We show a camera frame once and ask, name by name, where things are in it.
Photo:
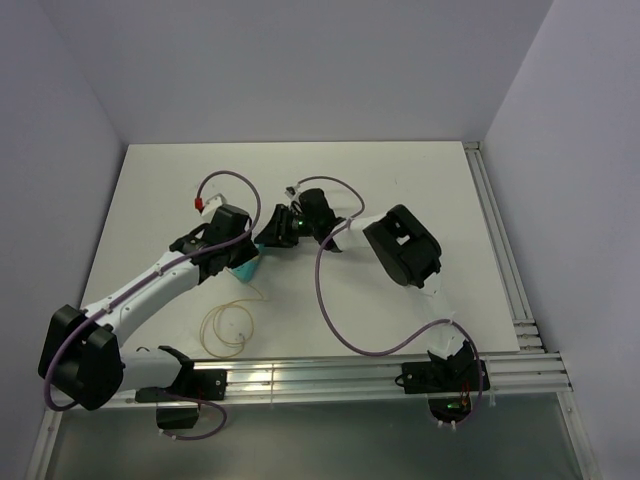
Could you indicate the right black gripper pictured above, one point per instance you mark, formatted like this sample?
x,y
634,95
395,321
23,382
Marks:
x,y
275,235

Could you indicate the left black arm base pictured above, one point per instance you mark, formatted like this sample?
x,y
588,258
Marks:
x,y
179,407

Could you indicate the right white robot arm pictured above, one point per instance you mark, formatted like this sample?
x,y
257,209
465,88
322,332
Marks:
x,y
411,256

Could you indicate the teal triangular power strip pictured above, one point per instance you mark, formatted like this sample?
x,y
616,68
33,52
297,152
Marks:
x,y
245,272

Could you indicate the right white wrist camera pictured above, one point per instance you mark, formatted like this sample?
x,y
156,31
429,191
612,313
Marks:
x,y
293,193

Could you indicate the aluminium rail frame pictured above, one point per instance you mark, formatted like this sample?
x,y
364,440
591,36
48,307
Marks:
x,y
300,404

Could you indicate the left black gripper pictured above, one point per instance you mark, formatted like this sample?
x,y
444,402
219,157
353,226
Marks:
x,y
249,251

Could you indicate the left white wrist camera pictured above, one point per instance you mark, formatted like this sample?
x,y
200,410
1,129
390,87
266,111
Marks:
x,y
209,206

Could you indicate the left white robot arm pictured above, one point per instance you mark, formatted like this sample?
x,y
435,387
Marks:
x,y
82,356

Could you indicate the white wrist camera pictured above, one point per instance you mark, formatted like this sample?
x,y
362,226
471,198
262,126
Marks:
x,y
209,206
293,193

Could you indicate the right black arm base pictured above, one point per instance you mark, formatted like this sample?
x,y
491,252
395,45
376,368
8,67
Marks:
x,y
448,384

